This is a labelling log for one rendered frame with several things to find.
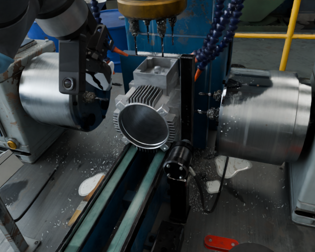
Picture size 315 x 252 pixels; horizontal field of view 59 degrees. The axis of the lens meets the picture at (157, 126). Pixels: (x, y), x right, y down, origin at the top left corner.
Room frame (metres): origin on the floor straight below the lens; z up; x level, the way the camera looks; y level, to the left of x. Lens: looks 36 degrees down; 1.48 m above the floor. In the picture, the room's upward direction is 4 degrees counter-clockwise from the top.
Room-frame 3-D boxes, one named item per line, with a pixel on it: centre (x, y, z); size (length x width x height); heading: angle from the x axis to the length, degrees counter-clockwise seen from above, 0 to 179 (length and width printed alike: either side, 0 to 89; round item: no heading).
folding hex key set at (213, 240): (0.40, -0.14, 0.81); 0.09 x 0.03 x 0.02; 74
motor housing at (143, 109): (0.74, 0.01, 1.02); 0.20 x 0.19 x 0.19; 159
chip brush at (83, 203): (0.58, 0.22, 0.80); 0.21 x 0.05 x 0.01; 161
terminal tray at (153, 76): (0.77, -0.01, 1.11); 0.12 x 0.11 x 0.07; 159
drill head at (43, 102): (0.86, 0.34, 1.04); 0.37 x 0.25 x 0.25; 69
